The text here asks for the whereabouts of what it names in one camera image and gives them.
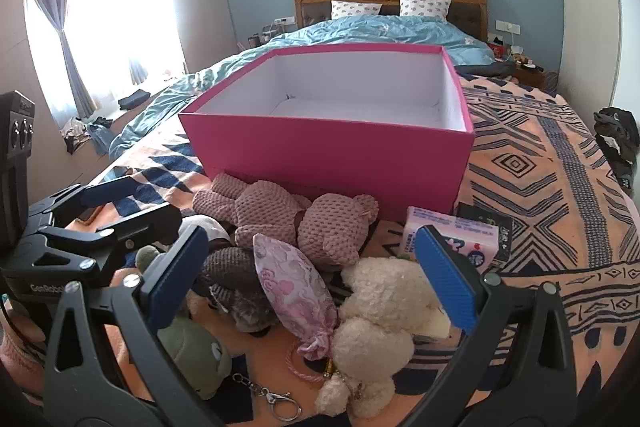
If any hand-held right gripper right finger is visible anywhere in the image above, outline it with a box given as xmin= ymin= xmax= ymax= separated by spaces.
xmin=414 ymin=223 xmax=608 ymax=427

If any wooden bed with blue duvet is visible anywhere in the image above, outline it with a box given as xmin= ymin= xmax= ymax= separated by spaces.
xmin=107 ymin=14 xmax=516 ymax=158

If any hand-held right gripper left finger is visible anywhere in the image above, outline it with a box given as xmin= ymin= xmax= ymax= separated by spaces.
xmin=42 ymin=223 xmax=226 ymax=427

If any dark grey garment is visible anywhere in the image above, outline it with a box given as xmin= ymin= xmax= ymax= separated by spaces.
xmin=452 ymin=59 xmax=516 ymax=76

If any pile of clothes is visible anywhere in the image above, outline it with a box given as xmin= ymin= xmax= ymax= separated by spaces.
xmin=60 ymin=117 xmax=118 ymax=156

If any pink floral drawstring pouch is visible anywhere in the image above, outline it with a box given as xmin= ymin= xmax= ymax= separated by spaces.
xmin=252 ymin=233 xmax=338 ymax=383

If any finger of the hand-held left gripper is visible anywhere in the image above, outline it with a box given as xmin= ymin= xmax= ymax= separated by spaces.
xmin=37 ymin=202 xmax=183 ymax=270
xmin=30 ymin=176 xmax=147 ymax=228

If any pink knit teddy bear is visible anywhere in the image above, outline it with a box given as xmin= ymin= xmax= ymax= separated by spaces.
xmin=192 ymin=172 xmax=380 ymax=269

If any person's left forearm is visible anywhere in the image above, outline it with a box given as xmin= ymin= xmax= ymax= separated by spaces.
xmin=0 ymin=302 xmax=51 ymax=388

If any cream fluffy plush bear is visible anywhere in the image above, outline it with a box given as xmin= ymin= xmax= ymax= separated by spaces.
xmin=315 ymin=257 xmax=451 ymax=419

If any green frog plush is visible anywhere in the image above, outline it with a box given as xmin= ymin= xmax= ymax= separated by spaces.
xmin=135 ymin=246 xmax=233 ymax=400

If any orange patterned blanket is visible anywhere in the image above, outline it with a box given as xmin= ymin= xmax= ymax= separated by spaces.
xmin=0 ymin=74 xmax=640 ymax=427

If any black tissue packet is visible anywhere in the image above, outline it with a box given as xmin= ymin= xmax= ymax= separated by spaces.
xmin=455 ymin=202 xmax=515 ymax=254

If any white patterned pillow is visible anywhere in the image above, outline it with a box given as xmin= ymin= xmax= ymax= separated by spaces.
xmin=330 ymin=0 xmax=383 ymax=20
xmin=399 ymin=0 xmax=453 ymax=24

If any folded dark clothing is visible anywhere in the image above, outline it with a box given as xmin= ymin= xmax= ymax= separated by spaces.
xmin=119 ymin=91 xmax=151 ymax=110

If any pink cardboard box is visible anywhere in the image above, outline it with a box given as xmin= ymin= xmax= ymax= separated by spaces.
xmin=178 ymin=45 xmax=476 ymax=220

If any metal keychain clasp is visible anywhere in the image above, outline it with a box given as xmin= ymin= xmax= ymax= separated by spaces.
xmin=231 ymin=373 xmax=302 ymax=423

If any wooden nightstand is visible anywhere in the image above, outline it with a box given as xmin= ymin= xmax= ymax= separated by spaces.
xmin=510 ymin=57 xmax=548 ymax=90

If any brown bear plush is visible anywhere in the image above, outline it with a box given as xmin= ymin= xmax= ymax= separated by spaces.
xmin=182 ymin=214 xmax=281 ymax=335

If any black bag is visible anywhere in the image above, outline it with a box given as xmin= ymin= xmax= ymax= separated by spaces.
xmin=594 ymin=107 xmax=640 ymax=195

